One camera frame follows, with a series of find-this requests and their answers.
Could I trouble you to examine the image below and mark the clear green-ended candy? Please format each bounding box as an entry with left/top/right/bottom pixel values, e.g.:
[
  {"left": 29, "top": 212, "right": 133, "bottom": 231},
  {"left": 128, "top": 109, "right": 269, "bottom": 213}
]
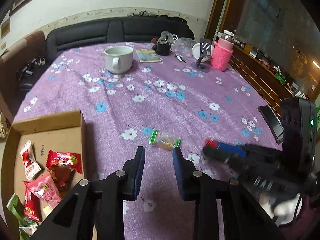
[{"left": 149, "top": 129, "right": 181, "bottom": 151}]

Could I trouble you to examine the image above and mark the pink strawberry snack packet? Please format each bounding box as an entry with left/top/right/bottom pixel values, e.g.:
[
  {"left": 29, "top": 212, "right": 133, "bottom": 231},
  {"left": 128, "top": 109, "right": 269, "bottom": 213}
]
[{"left": 24, "top": 172, "right": 61, "bottom": 209}]

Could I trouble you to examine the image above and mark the black smartphone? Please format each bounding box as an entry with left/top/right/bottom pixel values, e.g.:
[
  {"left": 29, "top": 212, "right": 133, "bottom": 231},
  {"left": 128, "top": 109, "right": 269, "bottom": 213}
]
[{"left": 258, "top": 105, "right": 284, "bottom": 145}]

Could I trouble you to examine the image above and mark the purple floral tablecloth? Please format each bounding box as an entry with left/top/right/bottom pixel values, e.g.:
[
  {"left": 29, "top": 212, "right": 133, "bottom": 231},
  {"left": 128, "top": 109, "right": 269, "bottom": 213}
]
[{"left": 15, "top": 44, "right": 277, "bottom": 239}]

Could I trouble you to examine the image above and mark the dark red crinkled packet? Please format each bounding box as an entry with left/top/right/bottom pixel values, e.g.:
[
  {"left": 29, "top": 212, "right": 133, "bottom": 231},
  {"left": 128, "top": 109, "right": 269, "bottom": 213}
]
[{"left": 48, "top": 166, "right": 74, "bottom": 191}]

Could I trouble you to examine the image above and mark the wooden side counter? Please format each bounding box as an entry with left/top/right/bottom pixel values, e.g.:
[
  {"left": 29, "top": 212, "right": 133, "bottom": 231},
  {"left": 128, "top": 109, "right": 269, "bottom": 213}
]
[{"left": 229, "top": 46, "right": 293, "bottom": 116}]

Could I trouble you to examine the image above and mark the shallow cardboard tray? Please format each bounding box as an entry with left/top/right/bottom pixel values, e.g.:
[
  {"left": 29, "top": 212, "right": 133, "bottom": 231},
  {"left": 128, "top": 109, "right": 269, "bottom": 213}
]
[{"left": 1, "top": 110, "right": 87, "bottom": 239}]

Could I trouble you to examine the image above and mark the red candy bar packet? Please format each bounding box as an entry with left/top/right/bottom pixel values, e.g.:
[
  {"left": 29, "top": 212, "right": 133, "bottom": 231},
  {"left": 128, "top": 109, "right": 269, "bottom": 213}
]
[{"left": 46, "top": 150, "right": 82, "bottom": 174}]

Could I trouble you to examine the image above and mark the pink knit-sleeved bottle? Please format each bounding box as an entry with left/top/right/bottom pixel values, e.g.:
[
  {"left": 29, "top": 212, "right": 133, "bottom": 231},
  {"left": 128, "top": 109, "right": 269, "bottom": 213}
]
[{"left": 210, "top": 30, "right": 234, "bottom": 72}]

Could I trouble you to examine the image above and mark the white round container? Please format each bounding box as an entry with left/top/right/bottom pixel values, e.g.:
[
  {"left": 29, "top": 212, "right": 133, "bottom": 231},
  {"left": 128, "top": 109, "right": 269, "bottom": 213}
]
[{"left": 191, "top": 42, "right": 214, "bottom": 62}]

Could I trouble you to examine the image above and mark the red white snack packet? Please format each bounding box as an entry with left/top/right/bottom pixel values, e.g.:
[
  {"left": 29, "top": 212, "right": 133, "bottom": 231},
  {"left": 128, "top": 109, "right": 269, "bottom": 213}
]
[{"left": 20, "top": 140, "right": 41, "bottom": 181}]

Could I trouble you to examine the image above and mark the white ceramic mug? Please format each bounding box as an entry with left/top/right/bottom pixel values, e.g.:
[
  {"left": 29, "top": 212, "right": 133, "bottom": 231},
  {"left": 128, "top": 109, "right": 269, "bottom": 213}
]
[{"left": 104, "top": 46, "right": 134, "bottom": 74}]

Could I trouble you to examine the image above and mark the black phone stand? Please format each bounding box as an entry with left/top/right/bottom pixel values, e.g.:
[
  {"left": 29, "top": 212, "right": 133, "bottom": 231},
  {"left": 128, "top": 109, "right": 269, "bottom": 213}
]
[{"left": 191, "top": 38, "right": 212, "bottom": 71}]

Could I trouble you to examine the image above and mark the small booklet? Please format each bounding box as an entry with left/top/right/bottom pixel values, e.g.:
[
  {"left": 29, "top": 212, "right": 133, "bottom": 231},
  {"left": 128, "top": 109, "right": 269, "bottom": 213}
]
[{"left": 136, "top": 49, "right": 162, "bottom": 63}]

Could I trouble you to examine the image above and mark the black pen holder cup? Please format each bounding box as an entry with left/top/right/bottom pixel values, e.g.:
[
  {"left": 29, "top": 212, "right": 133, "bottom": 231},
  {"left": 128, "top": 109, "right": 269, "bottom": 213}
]
[{"left": 156, "top": 40, "right": 172, "bottom": 56}]

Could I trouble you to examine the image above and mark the green snack packet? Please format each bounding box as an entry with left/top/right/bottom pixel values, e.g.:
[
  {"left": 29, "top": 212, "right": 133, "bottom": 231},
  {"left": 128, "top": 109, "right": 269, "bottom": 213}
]
[{"left": 7, "top": 193, "right": 39, "bottom": 240}]

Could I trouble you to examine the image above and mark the black leather sofa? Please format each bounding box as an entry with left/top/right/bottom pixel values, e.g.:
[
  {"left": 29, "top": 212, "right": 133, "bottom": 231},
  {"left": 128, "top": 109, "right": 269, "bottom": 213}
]
[{"left": 18, "top": 15, "right": 195, "bottom": 92}]

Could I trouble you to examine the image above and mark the brown armchair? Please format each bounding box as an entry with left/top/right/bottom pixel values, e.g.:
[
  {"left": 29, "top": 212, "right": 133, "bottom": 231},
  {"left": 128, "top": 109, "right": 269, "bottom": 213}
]
[{"left": 0, "top": 31, "right": 45, "bottom": 123}]

